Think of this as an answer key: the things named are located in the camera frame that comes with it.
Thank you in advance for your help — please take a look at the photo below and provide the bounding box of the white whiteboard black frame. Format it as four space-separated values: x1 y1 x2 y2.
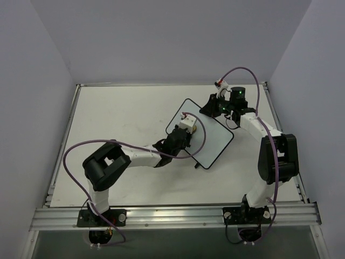
165 98 234 169

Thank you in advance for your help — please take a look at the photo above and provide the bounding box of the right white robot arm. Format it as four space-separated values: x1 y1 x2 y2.
199 83 299 223

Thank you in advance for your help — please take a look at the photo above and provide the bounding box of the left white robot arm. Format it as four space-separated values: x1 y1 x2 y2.
82 128 192 226

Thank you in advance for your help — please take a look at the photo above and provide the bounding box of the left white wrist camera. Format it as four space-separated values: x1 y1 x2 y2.
178 113 197 134

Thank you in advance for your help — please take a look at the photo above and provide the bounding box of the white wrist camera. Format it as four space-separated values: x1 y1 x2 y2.
178 113 197 134
215 78 229 98

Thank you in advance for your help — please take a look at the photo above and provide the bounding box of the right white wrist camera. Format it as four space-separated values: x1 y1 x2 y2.
215 78 229 98

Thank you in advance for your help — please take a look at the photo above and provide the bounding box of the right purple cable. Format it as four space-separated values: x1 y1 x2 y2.
217 66 278 243

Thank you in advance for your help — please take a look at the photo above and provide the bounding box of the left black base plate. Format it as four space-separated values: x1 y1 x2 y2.
77 208 127 228

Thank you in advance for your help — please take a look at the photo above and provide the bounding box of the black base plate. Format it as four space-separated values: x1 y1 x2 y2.
77 208 127 228
222 206 271 225

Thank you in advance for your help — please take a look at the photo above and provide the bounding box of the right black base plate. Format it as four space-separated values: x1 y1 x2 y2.
222 206 271 225

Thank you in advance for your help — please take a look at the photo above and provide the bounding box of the black cable at right base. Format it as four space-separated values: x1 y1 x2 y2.
225 225 262 246

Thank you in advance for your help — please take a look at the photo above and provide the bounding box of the aluminium rail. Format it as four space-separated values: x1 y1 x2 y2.
30 202 321 231

